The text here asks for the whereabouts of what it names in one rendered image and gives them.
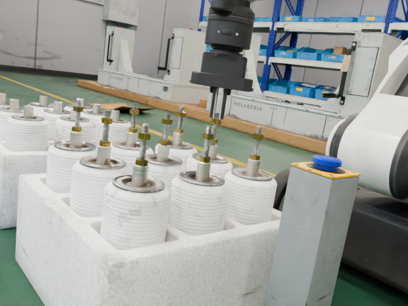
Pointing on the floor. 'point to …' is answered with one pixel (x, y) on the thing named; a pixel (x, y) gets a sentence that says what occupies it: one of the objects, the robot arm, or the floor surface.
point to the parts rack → (393, 29)
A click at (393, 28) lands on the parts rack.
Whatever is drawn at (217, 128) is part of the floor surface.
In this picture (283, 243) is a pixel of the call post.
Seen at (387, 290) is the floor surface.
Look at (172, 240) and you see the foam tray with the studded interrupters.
